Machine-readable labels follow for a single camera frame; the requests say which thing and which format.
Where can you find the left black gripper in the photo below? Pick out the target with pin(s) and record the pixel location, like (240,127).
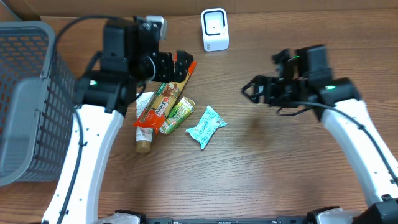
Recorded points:
(182,67)

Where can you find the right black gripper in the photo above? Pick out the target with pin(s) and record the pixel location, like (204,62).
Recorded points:
(262,81)

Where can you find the green yellow snack packet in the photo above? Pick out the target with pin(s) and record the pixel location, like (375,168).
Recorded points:
(178,114)

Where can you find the red spaghetti packet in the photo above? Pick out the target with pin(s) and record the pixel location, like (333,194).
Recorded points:
(162,101)

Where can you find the mint green wipes packet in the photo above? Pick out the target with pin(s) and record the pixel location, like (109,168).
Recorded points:
(206,127)

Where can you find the white Pantene conditioner tube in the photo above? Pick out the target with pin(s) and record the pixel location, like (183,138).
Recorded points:
(143,135)

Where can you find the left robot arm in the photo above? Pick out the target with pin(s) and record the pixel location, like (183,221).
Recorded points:
(115,77)

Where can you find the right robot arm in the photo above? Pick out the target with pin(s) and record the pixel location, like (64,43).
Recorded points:
(339,106)

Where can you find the white barcode scanner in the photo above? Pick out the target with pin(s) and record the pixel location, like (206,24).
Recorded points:
(215,32)

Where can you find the grey plastic shopping basket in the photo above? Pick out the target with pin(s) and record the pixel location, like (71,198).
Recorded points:
(36,113)

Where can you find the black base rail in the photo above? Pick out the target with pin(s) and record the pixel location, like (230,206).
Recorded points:
(127,216)

